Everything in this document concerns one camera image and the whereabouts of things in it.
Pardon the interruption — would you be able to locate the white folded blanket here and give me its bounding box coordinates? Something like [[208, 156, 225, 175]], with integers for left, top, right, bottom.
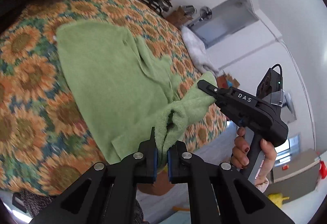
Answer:
[[181, 26, 220, 76]]

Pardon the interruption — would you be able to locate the green towel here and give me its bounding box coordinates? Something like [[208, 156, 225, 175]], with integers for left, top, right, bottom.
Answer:
[[56, 21, 219, 173]]

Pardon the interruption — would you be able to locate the brown cardboard box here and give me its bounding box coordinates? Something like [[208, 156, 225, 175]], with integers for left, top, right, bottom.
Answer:
[[166, 6, 195, 28]]

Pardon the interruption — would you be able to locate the sunflower printed bed blanket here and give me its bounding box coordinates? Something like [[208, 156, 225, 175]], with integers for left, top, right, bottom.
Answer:
[[0, 0, 228, 197]]

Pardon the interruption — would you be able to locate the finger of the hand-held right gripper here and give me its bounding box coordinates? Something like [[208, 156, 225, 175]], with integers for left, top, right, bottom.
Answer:
[[197, 80, 232, 102]]

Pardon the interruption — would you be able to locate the black standing fan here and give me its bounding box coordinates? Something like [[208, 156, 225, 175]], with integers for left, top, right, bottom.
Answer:
[[199, 6, 212, 21]]

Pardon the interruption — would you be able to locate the person's right hand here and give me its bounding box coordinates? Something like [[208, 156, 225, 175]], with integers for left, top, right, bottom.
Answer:
[[230, 127, 278, 186]]

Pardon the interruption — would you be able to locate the yellow bag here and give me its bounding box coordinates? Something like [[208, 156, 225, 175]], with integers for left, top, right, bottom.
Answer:
[[267, 192, 290, 208]]

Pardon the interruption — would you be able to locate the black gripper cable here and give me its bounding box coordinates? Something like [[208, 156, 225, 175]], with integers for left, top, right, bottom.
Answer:
[[270, 64, 283, 79]]

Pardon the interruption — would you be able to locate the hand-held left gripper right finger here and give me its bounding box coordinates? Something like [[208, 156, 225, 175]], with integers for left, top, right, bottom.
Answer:
[[167, 141, 294, 224]]

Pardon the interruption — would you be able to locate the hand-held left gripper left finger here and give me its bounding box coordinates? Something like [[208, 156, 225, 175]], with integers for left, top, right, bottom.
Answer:
[[29, 126, 157, 224]]

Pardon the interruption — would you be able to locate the grey metal cabinet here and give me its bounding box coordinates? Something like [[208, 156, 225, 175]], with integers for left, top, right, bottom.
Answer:
[[271, 149, 322, 184]]

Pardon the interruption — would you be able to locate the open cardboard box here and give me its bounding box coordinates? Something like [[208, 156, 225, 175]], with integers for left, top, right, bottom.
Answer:
[[218, 71, 241, 89]]

